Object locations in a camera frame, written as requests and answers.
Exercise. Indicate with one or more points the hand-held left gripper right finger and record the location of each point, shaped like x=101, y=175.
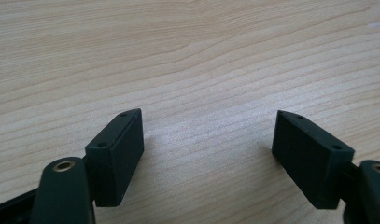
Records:
x=312, y=161

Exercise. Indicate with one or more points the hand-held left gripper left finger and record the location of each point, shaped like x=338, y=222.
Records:
x=116, y=161

